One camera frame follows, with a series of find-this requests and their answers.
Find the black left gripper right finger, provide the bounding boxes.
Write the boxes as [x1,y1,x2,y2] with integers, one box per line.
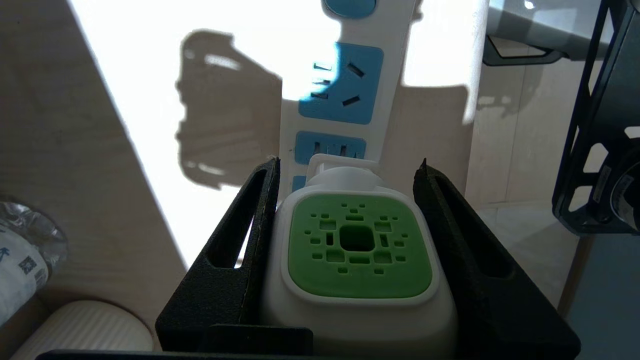
[413,159,582,360]

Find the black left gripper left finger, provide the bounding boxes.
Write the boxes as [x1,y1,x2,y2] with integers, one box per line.
[155,157,313,353]

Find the green mosquito repellent plug-in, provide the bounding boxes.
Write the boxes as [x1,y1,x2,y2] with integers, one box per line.
[260,154,458,358]

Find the white power strip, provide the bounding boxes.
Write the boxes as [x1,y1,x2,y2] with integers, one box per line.
[278,0,418,201]

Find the grey robot base shell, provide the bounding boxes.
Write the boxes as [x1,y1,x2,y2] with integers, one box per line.
[482,0,608,67]

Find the white ribbed mug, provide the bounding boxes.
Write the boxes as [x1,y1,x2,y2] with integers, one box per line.
[10,300,155,360]

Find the small water bottle black cap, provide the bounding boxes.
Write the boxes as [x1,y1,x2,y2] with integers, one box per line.
[0,195,68,328]

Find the black robot chassis frame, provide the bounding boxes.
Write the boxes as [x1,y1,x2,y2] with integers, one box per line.
[551,0,640,237]

